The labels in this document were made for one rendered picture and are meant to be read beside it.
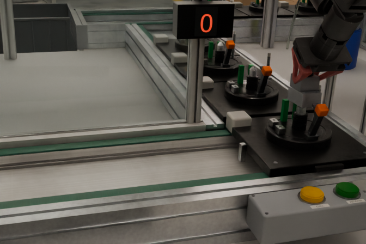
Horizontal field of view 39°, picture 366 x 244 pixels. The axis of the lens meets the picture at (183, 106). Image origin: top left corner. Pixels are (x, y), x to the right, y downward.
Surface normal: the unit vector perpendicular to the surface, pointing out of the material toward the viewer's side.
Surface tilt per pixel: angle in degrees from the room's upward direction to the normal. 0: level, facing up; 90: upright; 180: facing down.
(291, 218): 90
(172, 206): 90
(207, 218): 90
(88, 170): 0
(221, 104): 0
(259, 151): 0
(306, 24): 90
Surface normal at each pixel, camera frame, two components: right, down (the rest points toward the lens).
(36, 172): 0.04, -0.93
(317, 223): 0.28, 0.36
